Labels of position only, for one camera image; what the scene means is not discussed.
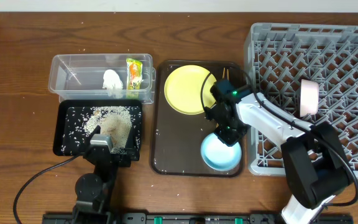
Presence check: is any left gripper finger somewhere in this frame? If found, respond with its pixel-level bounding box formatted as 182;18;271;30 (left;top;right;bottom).
88;125;101;137
126;127;135;154

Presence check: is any black plastic tray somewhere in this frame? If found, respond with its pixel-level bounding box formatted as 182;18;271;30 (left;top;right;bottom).
53;100;142;156

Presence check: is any clear plastic bin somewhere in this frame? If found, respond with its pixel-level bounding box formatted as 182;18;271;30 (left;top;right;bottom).
48;54;156;104

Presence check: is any yellow plate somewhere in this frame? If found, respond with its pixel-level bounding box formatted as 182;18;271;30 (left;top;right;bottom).
164;65;209;115

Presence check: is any light blue bowl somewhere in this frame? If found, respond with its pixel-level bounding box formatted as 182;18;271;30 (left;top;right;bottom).
200;133;242;171

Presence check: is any white napkin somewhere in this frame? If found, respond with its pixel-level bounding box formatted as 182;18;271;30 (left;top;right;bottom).
103;69;123;90

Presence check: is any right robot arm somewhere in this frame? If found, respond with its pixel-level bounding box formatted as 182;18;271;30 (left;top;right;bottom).
202;87;358;223

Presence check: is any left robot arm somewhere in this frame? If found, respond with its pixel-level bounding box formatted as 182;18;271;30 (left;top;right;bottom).
71;126;139;224

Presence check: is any brown serving tray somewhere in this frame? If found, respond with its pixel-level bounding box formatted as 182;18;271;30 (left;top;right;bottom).
150;60;245;177

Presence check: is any spilled rice pile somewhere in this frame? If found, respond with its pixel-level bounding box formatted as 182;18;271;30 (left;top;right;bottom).
57;106;142;156

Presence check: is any left black cable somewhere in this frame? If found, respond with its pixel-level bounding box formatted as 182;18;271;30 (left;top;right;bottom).
12;152;88;224

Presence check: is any grey dishwasher rack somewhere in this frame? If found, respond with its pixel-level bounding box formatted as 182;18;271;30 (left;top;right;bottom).
244;23;358;178

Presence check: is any pink white bowl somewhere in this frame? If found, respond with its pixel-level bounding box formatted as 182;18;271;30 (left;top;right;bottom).
300;80;319;117

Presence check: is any green orange snack wrapper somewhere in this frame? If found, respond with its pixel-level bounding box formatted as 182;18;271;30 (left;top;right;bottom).
126;58;143;98

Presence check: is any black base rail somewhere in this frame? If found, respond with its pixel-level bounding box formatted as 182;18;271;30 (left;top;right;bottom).
41;212;354;224

